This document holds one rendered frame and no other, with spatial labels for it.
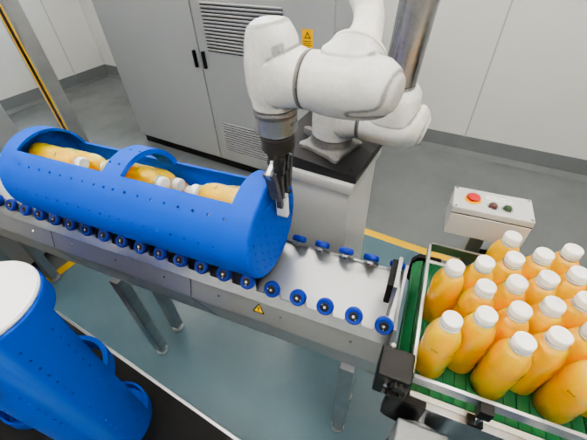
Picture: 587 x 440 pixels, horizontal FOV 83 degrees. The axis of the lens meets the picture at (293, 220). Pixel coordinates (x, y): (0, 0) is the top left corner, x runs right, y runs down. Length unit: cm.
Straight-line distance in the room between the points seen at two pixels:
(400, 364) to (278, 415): 107
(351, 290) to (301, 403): 94
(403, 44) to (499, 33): 227
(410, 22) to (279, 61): 50
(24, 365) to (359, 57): 102
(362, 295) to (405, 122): 54
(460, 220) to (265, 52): 70
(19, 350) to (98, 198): 40
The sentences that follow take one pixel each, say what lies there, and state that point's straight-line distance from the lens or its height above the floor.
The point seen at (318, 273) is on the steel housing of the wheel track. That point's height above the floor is 93.
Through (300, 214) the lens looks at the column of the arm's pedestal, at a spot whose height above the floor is 78.
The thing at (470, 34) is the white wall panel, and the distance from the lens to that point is 329.
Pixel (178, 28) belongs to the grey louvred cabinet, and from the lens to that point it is 290.
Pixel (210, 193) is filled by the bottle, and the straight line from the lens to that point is 87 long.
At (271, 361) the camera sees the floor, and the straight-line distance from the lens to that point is 187.
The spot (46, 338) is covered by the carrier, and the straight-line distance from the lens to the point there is 110.
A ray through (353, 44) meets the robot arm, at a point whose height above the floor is 155.
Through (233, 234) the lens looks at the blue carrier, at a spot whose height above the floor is 117.
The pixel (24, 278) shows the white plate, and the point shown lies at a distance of 111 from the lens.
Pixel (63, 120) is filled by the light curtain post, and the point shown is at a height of 109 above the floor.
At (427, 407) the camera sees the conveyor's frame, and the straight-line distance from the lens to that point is 88.
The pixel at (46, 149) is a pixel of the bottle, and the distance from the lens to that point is 131.
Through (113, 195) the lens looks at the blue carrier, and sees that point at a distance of 99.
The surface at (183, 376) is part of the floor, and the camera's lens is 193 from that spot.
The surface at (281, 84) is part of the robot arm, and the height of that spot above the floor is 149.
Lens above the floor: 170
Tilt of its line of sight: 42 degrees down
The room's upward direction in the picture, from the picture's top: 3 degrees counter-clockwise
